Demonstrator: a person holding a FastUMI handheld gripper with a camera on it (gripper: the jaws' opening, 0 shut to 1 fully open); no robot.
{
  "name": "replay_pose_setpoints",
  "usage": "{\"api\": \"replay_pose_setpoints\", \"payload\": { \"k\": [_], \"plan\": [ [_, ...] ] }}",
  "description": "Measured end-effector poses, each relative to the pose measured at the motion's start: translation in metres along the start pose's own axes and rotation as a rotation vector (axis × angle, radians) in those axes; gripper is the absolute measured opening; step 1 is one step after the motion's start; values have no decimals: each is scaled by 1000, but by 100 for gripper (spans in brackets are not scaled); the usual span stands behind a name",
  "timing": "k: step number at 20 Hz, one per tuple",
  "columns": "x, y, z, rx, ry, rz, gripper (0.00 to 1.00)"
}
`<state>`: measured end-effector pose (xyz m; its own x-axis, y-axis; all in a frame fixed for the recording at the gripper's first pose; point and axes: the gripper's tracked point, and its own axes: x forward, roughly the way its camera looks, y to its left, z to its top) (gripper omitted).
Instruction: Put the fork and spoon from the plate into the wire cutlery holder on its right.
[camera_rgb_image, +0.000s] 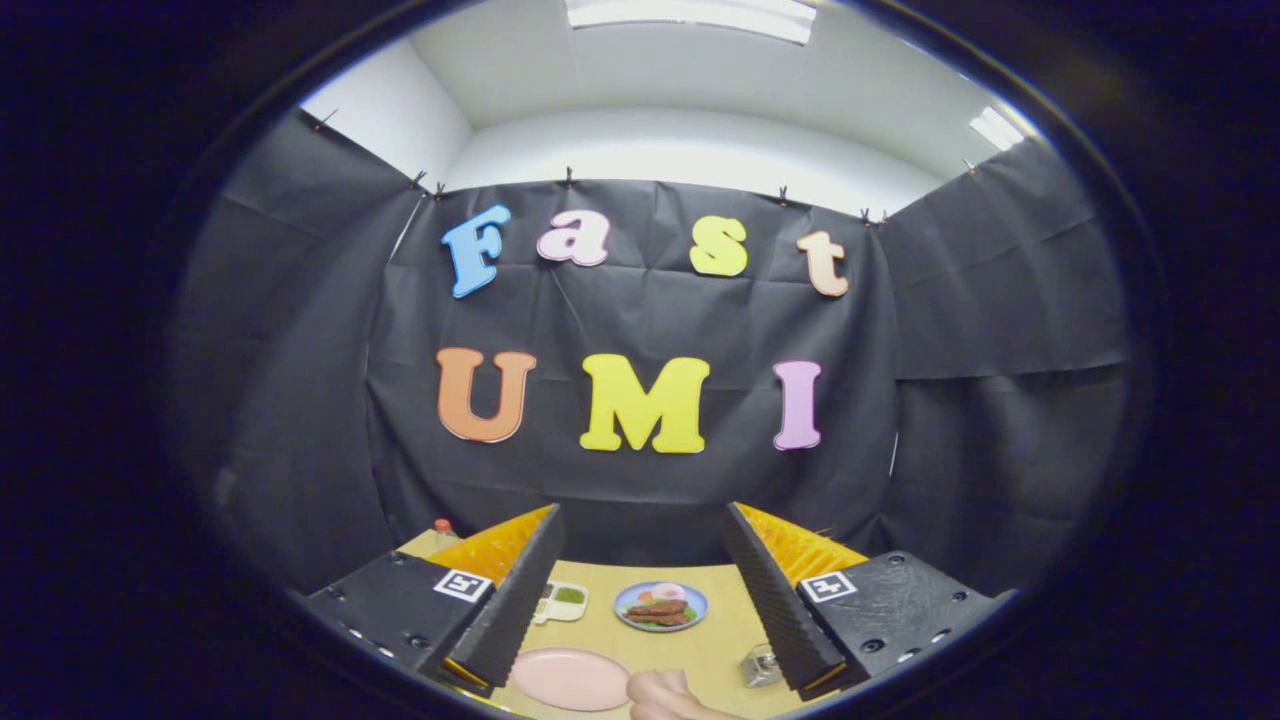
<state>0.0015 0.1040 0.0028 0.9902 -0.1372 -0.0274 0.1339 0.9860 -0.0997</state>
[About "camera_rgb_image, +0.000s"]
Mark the white divided bean tray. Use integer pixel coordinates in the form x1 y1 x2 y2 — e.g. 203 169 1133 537
533 582 591 624

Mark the pink round plate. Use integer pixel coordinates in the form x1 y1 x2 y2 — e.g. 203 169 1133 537
508 645 633 713

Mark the green lettuce leaf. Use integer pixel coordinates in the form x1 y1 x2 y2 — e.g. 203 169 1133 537
622 593 698 629

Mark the metal wire basket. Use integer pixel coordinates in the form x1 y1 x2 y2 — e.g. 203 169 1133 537
740 643 786 689

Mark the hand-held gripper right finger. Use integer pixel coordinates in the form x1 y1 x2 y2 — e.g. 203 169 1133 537
722 502 1001 699

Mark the blue round plate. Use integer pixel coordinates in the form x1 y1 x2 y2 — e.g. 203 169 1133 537
612 580 709 633

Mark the long ceiling light panel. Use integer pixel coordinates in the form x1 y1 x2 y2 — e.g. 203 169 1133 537
565 0 818 46

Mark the small ceiling light panel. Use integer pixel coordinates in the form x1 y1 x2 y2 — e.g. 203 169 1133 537
968 105 1026 153

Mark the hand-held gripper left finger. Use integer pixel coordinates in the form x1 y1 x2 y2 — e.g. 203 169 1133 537
300 503 566 699

